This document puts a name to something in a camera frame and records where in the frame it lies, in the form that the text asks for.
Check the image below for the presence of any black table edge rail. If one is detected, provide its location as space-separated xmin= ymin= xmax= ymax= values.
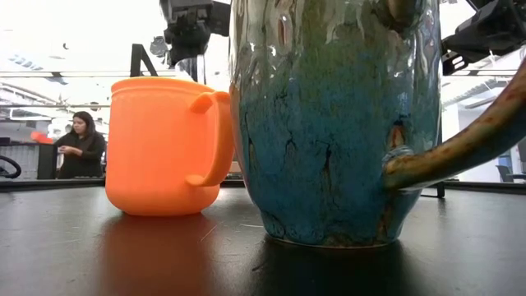
xmin=0 ymin=178 xmax=526 ymax=195

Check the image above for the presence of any dark office chair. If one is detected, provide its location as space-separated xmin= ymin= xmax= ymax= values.
xmin=495 ymin=164 xmax=526 ymax=184

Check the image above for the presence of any grey cabinet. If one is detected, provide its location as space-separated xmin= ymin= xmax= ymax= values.
xmin=0 ymin=142 xmax=58 ymax=181

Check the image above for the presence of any person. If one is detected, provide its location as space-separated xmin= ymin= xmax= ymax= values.
xmin=54 ymin=110 xmax=108 ymax=180

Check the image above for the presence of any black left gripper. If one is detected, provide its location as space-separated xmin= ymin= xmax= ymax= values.
xmin=159 ymin=0 xmax=231 ymax=67

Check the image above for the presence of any red bin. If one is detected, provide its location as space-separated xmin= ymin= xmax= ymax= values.
xmin=30 ymin=130 xmax=54 ymax=145

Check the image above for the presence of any black cable loop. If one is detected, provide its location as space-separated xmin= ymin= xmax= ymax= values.
xmin=0 ymin=155 xmax=21 ymax=180

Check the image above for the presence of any blue-green glazed ceramic mug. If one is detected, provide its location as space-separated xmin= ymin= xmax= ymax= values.
xmin=228 ymin=0 xmax=526 ymax=249

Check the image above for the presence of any clear plastic cup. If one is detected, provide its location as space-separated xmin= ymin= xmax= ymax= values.
xmin=175 ymin=55 xmax=207 ymax=86

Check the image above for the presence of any black frame crossbar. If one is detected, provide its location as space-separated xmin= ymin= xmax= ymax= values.
xmin=0 ymin=69 xmax=519 ymax=78

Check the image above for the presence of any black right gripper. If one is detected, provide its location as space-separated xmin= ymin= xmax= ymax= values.
xmin=442 ymin=0 xmax=526 ymax=76

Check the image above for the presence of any dark hanging ceiling fixture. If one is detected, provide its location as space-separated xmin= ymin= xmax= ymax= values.
xmin=150 ymin=35 xmax=170 ymax=58

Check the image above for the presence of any black diagonal frame strut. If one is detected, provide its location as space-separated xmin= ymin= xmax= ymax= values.
xmin=130 ymin=43 xmax=159 ymax=78

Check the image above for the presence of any black frame post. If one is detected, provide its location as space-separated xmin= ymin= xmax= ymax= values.
xmin=421 ymin=180 xmax=447 ymax=199

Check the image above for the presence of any orange plastic cup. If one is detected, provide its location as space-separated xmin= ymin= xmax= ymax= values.
xmin=104 ymin=76 xmax=235 ymax=218

